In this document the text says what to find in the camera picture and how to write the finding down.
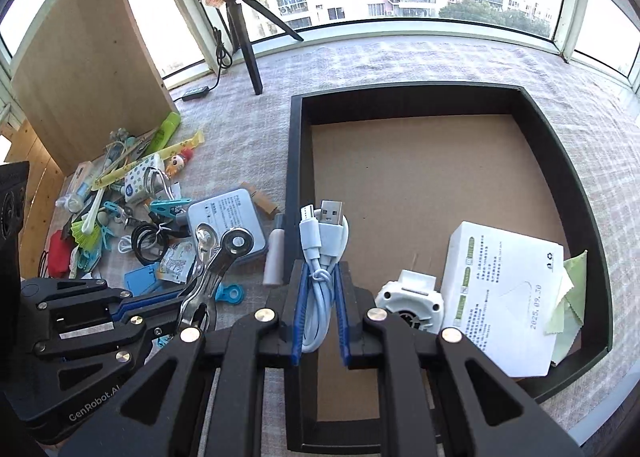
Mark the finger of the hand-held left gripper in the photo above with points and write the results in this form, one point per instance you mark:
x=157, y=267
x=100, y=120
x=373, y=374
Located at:
x=150, y=301
x=100, y=337

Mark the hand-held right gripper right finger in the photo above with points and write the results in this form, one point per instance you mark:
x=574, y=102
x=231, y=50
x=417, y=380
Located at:
x=344, y=317

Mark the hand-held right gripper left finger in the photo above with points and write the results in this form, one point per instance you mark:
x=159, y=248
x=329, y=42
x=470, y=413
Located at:
x=296, y=317

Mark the light blue clothes peg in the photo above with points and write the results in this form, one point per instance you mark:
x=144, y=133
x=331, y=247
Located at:
x=107, y=234

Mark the metal nail clipper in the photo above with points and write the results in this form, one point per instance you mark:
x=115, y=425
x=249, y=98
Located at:
x=220, y=262

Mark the black box with cardboard bottom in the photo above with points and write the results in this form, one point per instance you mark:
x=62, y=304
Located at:
x=425, y=177

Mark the blue card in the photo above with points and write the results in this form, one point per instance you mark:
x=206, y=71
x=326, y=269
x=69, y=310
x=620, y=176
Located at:
x=142, y=279

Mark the printed snack sachet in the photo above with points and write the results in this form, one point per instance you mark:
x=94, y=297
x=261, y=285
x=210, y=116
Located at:
x=175, y=262

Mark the pale pink tube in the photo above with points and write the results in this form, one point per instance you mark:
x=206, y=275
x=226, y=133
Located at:
x=274, y=257

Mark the white round device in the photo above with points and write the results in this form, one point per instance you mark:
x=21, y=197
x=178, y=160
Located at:
x=407, y=304

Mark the blue round tag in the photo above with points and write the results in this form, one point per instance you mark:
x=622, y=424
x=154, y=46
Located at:
x=235, y=293

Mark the yellow green mesh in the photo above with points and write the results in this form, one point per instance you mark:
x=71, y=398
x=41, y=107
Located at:
x=87, y=236

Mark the teal clothes peg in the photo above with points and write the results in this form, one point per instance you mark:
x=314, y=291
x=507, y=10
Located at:
x=167, y=209

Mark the red pouch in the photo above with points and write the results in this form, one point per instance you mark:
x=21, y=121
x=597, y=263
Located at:
x=60, y=252

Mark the brown wooden clothespin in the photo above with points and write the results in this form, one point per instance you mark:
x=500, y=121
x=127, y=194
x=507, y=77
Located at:
x=262, y=202

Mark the white dotted tissue pack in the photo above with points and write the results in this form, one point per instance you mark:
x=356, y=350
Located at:
x=140, y=177

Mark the small doll toy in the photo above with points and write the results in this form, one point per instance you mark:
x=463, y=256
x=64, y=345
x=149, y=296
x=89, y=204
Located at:
x=176, y=164

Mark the white printed paper packet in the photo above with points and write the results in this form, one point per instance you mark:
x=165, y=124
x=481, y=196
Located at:
x=500, y=297

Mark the yellow ruler strip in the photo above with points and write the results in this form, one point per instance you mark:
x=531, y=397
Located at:
x=185, y=143

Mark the green tube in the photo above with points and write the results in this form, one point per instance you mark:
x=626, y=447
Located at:
x=167, y=129

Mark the light green cloth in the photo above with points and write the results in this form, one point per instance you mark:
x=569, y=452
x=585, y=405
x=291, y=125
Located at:
x=572, y=287

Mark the light wooden board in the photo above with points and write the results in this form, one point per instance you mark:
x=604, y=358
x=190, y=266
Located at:
x=85, y=62

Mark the plaid tablecloth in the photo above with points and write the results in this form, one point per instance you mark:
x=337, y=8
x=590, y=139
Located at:
x=400, y=62

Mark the black tripod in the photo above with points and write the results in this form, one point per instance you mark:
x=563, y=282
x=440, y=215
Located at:
x=247, y=47

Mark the white window frame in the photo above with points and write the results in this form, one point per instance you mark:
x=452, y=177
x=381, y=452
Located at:
x=572, y=2

